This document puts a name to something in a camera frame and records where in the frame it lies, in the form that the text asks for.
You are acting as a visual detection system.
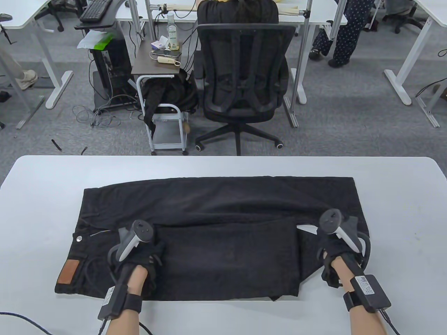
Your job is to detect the person's right hand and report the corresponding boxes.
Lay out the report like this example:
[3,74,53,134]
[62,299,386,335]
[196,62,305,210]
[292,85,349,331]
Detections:
[316,234,371,289]

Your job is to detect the person's left hand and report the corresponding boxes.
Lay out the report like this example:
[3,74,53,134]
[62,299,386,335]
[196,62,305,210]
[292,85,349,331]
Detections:
[107,239,166,292]

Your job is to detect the black trousers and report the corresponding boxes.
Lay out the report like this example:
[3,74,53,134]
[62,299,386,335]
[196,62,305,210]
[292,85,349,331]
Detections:
[54,176,371,302]

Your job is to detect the person's left forearm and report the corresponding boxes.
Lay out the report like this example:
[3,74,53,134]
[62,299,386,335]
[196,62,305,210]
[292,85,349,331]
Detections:
[105,265,150,335]

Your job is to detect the person's right forearm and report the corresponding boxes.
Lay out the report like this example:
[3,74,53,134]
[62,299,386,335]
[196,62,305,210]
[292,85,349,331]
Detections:
[329,256,388,335]

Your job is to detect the grey white hand controller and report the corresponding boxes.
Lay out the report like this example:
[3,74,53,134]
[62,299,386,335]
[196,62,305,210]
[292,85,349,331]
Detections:
[111,220,156,262]
[320,209,371,253]

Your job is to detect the black draped jacket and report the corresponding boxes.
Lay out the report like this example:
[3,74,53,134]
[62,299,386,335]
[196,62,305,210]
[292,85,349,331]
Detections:
[141,68,199,135]

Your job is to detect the white cart with brown top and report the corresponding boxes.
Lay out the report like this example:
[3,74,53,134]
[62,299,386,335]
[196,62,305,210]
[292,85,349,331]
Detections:
[131,40,191,156]

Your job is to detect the black computer tower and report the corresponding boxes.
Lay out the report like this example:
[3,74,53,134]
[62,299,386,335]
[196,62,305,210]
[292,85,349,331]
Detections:
[90,38,137,112]

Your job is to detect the black mesh office chair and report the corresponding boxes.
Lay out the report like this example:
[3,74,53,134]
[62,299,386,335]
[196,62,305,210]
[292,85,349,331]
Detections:
[194,24,296,156]

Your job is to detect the clear plastic bottle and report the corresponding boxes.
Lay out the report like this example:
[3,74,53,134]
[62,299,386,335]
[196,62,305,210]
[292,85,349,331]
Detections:
[167,13,179,50]

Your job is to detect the green white plastic bag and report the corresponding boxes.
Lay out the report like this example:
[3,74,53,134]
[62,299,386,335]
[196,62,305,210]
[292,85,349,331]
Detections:
[77,30,116,51]

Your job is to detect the black keyboard tray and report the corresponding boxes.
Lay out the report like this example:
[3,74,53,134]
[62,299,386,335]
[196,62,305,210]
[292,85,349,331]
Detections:
[74,0,128,31]

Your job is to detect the white office desk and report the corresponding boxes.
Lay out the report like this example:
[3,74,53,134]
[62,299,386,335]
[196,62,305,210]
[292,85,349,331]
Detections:
[384,0,447,106]
[0,0,74,109]
[115,0,350,40]

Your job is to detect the black keyboard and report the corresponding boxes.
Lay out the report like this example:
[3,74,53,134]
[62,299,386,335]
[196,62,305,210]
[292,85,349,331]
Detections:
[79,0,113,23]

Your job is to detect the black swivel chair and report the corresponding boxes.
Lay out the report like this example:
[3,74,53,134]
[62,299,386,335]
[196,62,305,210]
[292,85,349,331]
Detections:
[35,0,88,32]
[382,0,425,34]

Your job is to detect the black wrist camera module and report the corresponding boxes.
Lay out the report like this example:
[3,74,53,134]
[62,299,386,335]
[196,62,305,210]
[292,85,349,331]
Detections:
[343,275,391,313]
[97,284,143,322]

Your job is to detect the long black braided cable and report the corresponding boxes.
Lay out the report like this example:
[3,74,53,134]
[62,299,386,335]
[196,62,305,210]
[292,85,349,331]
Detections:
[380,308,403,335]
[0,311,53,335]

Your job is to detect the tangle of floor cables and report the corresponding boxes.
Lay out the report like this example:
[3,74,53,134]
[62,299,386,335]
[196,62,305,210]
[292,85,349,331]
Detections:
[72,94,140,128]

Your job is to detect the aluminium floor rail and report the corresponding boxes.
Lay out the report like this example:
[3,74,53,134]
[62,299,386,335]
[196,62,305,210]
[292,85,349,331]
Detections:
[415,79,447,128]

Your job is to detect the aluminium frame post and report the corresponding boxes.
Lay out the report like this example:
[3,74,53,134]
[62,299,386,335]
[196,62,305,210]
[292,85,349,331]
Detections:
[145,0,157,42]
[284,0,314,128]
[126,0,144,44]

